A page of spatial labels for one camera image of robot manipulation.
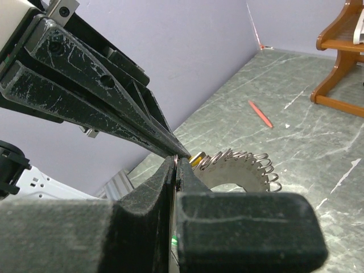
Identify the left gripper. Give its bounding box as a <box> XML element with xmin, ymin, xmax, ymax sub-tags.
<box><xmin>1</xmin><ymin>11</ymin><xmax>189</xmax><ymax>158</ymax></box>

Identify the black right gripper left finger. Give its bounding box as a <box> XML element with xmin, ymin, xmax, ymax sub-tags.
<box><xmin>1</xmin><ymin>157</ymin><xmax>177</xmax><ymax>272</ymax></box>

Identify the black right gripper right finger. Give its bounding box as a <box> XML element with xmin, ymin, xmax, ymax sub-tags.
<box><xmin>176</xmin><ymin>159</ymin><xmax>328</xmax><ymax>272</ymax></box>

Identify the green key tag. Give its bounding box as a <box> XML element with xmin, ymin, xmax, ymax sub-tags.
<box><xmin>171</xmin><ymin>235</ymin><xmax>178</xmax><ymax>246</ymax></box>

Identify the metal key ring disc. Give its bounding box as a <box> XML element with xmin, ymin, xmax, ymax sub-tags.
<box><xmin>192</xmin><ymin>148</ymin><xmax>282</xmax><ymax>192</ymax></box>

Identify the yellow tag key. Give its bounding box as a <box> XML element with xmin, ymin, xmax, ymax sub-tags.
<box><xmin>189</xmin><ymin>151</ymin><xmax>206</xmax><ymax>167</ymax></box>

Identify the red pencil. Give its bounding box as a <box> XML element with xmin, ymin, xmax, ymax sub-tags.
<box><xmin>248</xmin><ymin>101</ymin><xmax>273</xmax><ymax>128</ymax></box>

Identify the wooden shelf rack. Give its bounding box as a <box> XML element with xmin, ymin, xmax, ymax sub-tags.
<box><xmin>310</xmin><ymin>1</ymin><xmax>363</xmax><ymax>117</ymax></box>

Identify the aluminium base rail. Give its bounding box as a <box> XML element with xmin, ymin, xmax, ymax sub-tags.
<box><xmin>96</xmin><ymin>169</ymin><xmax>134</xmax><ymax>200</ymax></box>

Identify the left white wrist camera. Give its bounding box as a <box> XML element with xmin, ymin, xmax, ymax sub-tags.
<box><xmin>0</xmin><ymin>0</ymin><xmax>80</xmax><ymax>52</ymax></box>

